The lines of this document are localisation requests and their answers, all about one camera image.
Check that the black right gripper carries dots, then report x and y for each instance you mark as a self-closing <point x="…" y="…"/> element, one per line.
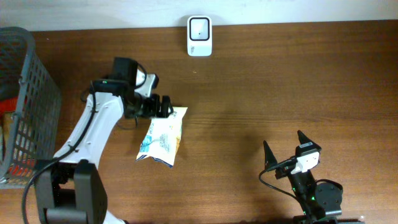
<point x="270" y="157"/>

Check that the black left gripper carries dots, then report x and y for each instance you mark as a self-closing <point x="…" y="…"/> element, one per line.
<point x="155" y="109"/>

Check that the white blue snack bag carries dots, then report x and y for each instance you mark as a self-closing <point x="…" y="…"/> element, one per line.
<point x="163" y="138"/>

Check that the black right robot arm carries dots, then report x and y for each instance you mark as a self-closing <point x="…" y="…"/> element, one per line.
<point x="320" y="200"/>

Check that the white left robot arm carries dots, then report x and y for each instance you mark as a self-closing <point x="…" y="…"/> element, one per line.
<point x="68" y="187"/>

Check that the white barcode scanner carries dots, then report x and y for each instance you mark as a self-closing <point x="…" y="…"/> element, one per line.
<point x="199" y="36"/>

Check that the grey plastic basket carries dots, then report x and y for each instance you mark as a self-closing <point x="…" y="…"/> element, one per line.
<point x="34" y="121"/>

